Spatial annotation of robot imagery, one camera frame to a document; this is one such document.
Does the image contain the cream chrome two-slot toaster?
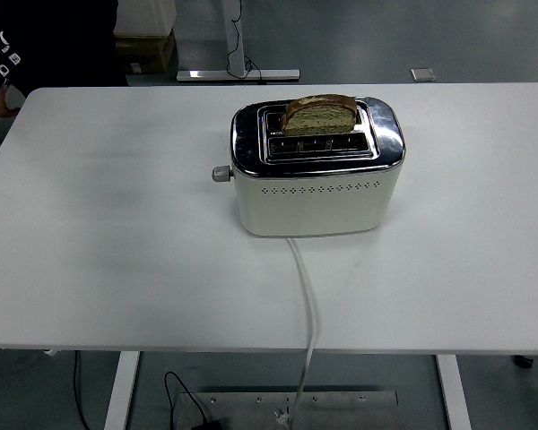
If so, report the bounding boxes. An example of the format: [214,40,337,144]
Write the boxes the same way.
[211,95,407,238]

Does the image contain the person's hand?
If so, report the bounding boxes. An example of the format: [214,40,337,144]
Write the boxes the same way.
[0,84,22,118]

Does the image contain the person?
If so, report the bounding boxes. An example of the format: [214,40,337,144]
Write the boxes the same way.
[0,0,129,118]

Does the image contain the brown cardboard box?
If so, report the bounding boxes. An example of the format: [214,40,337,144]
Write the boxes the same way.
[115,29,178,75]

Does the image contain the white box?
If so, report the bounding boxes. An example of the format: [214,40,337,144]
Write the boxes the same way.
[114,0,178,39]

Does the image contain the white desk leg with foot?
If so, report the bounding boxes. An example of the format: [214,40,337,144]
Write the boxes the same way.
[177,0,301,83]

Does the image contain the brown bread slice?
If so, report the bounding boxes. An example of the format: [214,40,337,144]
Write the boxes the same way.
[280,92,359,137]

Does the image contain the white table leg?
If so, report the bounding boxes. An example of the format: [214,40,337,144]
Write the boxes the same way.
[102,350,142,430]
[434,354,473,430]

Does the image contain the thin black hanging cable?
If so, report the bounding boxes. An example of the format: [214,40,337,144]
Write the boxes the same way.
[226,0,268,85]

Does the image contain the white toaster power cord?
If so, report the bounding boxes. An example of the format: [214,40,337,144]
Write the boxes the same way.
[275,236,320,425]

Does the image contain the black cable with adapter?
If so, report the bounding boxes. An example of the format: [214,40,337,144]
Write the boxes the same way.
[163,370,228,430]

